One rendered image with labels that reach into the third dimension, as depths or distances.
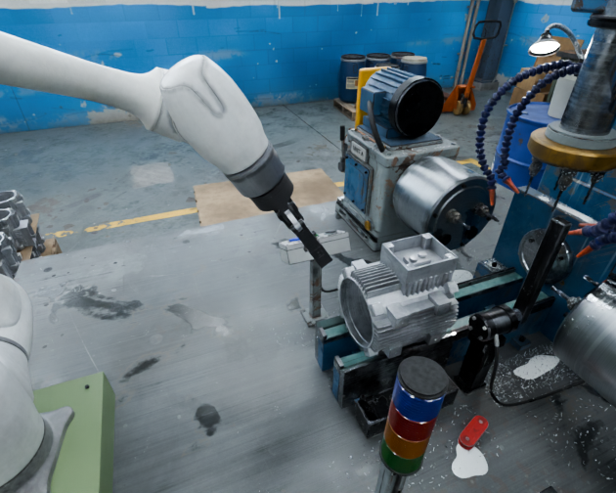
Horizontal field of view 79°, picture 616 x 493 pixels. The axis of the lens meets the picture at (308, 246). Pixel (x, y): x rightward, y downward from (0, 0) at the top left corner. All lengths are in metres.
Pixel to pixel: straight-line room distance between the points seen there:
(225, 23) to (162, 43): 0.88
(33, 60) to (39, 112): 5.65
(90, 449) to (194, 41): 5.53
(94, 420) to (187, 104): 0.66
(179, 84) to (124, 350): 0.78
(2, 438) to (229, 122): 0.59
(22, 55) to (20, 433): 0.57
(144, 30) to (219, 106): 5.43
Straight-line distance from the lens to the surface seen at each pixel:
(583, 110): 0.94
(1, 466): 0.83
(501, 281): 1.19
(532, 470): 0.99
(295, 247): 0.92
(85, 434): 0.93
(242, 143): 0.56
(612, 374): 0.88
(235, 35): 6.10
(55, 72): 0.62
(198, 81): 0.55
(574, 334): 0.89
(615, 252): 1.07
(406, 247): 0.87
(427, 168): 1.19
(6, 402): 0.78
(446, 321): 0.87
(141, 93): 0.69
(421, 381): 0.49
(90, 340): 1.22
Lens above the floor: 1.60
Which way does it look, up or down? 35 degrees down
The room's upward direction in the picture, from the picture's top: straight up
